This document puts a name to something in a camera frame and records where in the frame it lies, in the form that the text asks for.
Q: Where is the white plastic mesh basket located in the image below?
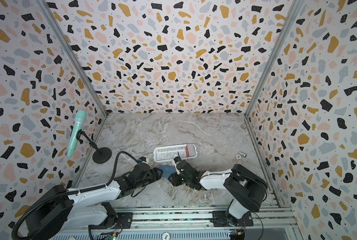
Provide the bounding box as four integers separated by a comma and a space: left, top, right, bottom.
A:
153, 144, 196, 163

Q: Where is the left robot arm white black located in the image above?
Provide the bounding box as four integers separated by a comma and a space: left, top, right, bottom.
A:
11, 163, 163, 240

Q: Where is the mint green microphone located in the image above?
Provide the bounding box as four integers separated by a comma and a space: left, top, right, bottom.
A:
67, 110, 87, 157

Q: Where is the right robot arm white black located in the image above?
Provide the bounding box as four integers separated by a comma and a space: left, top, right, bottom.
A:
168, 160, 268, 227

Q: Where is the black microphone stand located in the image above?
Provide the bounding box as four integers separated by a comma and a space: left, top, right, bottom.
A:
76, 130, 112, 164

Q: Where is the stack of red cards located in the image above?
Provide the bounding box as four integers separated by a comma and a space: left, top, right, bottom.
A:
185, 144, 197, 158

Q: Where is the small silver metal object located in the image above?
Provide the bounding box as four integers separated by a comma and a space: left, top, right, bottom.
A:
235, 152, 247, 160

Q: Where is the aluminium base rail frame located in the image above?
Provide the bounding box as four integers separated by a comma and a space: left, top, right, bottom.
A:
46, 205, 305, 240

